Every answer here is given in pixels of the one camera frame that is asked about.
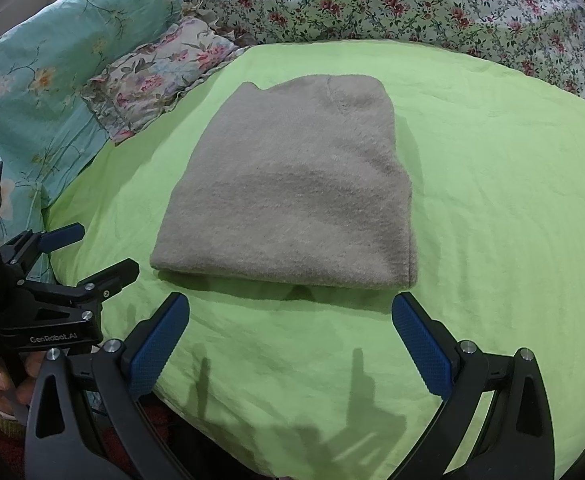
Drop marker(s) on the red rose floral quilt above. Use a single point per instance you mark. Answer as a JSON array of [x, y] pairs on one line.
[[372, 0]]

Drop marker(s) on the light green bed sheet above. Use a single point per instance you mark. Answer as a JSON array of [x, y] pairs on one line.
[[497, 210]]

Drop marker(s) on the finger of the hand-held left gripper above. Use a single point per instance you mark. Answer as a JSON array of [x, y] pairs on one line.
[[115, 274], [65, 236]]

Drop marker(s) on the small ruffled floral pillow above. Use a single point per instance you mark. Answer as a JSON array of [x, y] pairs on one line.
[[157, 75]]

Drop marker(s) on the beige knit sweater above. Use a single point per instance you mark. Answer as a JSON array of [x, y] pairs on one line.
[[292, 185]]

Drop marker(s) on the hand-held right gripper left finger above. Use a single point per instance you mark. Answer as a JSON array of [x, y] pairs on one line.
[[160, 345]]

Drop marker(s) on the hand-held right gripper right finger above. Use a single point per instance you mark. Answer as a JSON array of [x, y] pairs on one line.
[[422, 345]]

